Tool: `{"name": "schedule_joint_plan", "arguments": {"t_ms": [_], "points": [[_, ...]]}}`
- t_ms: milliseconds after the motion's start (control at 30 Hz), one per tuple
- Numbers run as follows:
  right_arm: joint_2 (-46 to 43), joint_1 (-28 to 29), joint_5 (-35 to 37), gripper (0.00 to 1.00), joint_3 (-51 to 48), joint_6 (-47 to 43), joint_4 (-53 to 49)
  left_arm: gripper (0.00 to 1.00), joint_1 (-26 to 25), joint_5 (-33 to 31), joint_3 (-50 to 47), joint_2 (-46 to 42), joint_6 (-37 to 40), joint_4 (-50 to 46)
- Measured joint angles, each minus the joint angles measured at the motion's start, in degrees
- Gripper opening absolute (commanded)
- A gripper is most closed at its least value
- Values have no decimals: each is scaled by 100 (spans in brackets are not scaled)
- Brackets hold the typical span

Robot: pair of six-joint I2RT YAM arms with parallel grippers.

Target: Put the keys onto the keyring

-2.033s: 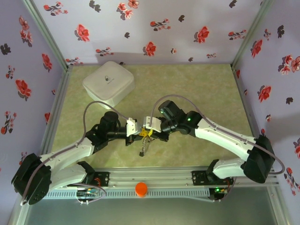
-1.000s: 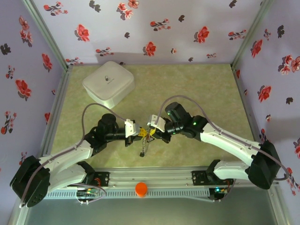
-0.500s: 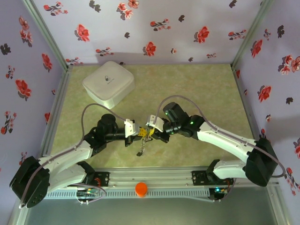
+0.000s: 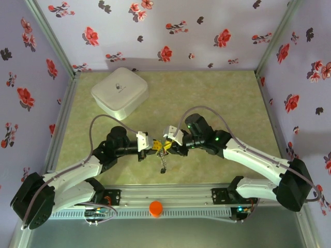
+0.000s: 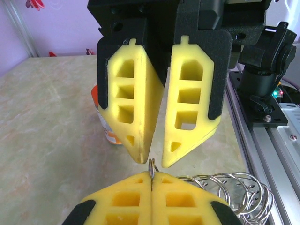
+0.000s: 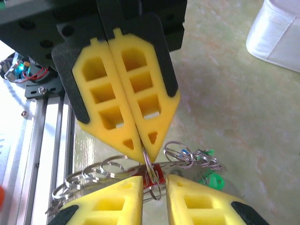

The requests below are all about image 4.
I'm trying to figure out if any metal keyring with chain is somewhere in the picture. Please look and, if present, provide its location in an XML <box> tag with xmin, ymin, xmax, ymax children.
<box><xmin>156</xmin><ymin>141</ymin><xmax>169</xmax><ymax>174</ymax></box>

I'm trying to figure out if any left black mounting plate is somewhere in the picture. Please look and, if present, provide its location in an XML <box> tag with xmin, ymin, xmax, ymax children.
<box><xmin>102</xmin><ymin>189</ymin><xmax>122</xmax><ymax>207</ymax></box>

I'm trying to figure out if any black mounting plate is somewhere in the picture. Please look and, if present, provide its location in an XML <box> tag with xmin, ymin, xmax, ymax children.
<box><xmin>102</xmin><ymin>189</ymin><xmax>122</xmax><ymax>207</ymax></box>
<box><xmin>211</xmin><ymin>188</ymin><xmax>259</xmax><ymax>205</ymax></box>

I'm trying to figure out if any white square plastic container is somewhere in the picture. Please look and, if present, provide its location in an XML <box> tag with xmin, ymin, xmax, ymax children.
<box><xmin>90</xmin><ymin>67</ymin><xmax>150</xmax><ymax>121</ymax></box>

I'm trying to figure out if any orange round button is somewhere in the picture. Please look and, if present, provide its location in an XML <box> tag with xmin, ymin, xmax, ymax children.
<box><xmin>149</xmin><ymin>200</ymin><xmax>163</xmax><ymax>218</ymax></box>

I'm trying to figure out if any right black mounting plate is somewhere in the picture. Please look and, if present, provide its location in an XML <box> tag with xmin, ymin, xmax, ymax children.
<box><xmin>211</xmin><ymin>188</ymin><xmax>259</xmax><ymax>205</ymax></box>

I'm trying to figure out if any left controller circuit board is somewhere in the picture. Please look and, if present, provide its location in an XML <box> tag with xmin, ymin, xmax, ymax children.
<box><xmin>83</xmin><ymin>206</ymin><xmax>111</xmax><ymax>220</ymax></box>

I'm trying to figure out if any controller circuit board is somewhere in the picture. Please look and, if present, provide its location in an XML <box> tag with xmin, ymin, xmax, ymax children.
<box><xmin>83</xmin><ymin>206</ymin><xmax>111</xmax><ymax>220</ymax></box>
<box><xmin>231</xmin><ymin>205</ymin><xmax>253</xmax><ymax>223</ymax></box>

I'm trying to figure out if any right controller circuit board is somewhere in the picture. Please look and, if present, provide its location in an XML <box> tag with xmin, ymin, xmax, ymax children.
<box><xmin>231</xmin><ymin>205</ymin><xmax>253</xmax><ymax>223</ymax></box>

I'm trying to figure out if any grey metal sheet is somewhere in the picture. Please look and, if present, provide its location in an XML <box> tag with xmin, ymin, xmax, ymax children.
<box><xmin>25</xmin><ymin>219</ymin><xmax>308</xmax><ymax>248</ymax></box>

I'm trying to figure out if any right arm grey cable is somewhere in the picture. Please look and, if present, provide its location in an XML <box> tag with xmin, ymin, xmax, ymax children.
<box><xmin>174</xmin><ymin>105</ymin><xmax>321</xmax><ymax>223</ymax></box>

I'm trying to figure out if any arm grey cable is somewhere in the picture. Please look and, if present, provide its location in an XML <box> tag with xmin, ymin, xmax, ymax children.
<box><xmin>174</xmin><ymin>105</ymin><xmax>321</xmax><ymax>223</ymax></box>
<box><xmin>21</xmin><ymin>114</ymin><xmax>140</xmax><ymax>230</ymax></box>

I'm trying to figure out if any left arm grey cable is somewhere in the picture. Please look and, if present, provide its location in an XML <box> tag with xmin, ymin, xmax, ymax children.
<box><xmin>21</xmin><ymin>114</ymin><xmax>140</xmax><ymax>230</ymax></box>

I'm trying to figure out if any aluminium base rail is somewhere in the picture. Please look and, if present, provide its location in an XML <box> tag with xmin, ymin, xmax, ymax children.
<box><xmin>62</xmin><ymin>183</ymin><xmax>310</xmax><ymax>207</ymax></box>

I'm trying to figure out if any aluminium table side rail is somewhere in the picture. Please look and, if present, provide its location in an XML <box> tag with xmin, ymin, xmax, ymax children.
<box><xmin>254</xmin><ymin>72</ymin><xmax>292</xmax><ymax>161</ymax></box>
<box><xmin>42</xmin><ymin>73</ymin><xmax>81</xmax><ymax>174</ymax></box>

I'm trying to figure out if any slotted grey cable duct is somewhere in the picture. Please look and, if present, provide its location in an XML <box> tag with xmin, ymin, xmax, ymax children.
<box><xmin>50</xmin><ymin>207</ymin><xmax>233</xmax><ymax>220</ymax></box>

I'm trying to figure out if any aluminium frame post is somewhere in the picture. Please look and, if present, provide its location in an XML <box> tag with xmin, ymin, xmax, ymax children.
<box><xmin>294</xmin><ymin>203</ymin><xmax>321</xmax><ymax>248</ymax></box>
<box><xmin>9</xmin><ymin>224</ymin><xmax>36</xmax><ymax>248</ymax></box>
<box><xmin>254</xmin><ymin>0</ymin><xmax>304</xmax><ymax>78</ymax></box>
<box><xmin>24</xmin><ymin>0</ymin><xmax>81</xmax><ymax>78</ymax></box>

